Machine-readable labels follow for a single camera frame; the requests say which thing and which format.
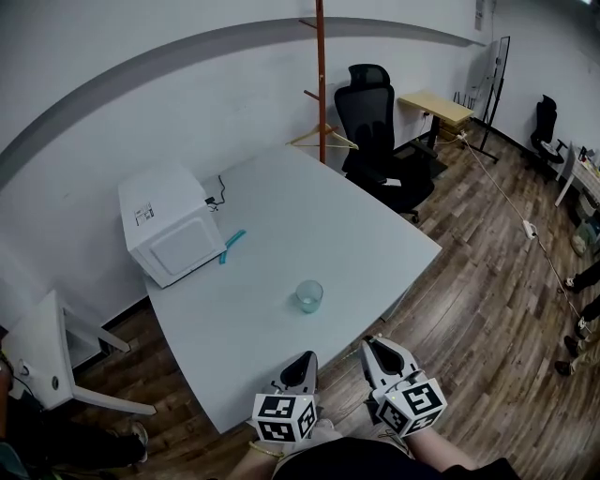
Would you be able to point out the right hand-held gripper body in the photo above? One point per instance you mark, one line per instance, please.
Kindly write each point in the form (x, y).
(412, 403)

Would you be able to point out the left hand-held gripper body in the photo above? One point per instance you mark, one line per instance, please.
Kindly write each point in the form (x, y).
(281, 412)

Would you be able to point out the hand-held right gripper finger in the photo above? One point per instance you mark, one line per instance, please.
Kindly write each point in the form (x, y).
(409, 363)
(372, 375)

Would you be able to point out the clear glass cup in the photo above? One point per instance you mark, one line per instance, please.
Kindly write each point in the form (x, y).
(309, 297)

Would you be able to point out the person's left forearm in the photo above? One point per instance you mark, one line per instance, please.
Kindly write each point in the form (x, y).
(253, 469)

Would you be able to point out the person's right forearm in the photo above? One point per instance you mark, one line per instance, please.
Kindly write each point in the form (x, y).
(436, 454)

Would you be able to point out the person's khaki trousers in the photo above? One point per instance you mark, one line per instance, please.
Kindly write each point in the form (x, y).
(325, 429)

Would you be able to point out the white table leg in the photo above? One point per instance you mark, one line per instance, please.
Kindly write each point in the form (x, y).
(396, 304)

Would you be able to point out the person's black shirt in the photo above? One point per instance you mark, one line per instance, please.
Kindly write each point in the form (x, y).
(365, 461)

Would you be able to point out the teal bent tube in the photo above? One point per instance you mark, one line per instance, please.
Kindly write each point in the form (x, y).
(232, 241)

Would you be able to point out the white floor power strip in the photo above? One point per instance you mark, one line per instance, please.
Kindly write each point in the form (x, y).
(530, 229)

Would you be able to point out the white microwave oven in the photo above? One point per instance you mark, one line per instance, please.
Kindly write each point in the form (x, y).
(164, 220)

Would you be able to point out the wooden clothes hanger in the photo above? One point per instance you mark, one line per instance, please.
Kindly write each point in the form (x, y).
(340, 139)

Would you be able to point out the white side table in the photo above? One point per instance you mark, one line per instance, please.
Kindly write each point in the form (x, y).
(42, 347)

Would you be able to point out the cardboard boxes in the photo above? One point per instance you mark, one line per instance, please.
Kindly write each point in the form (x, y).
(452, 129)

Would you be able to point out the black mesh office chair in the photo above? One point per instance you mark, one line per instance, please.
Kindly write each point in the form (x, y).
(370, 122)

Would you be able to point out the small wooden top desk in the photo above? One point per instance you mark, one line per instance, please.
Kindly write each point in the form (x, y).
(436, 105)

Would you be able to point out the cloth covered white table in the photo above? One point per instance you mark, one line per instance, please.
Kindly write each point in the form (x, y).
(586, 173)

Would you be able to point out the black office chair with headrest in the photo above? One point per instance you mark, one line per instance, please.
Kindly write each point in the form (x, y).
(546, 126)

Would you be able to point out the black framed whiteboard stand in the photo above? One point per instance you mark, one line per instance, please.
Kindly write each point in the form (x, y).
(497, 94)

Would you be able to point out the wooden coat rack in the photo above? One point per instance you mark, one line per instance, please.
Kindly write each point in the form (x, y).
(321, 70)

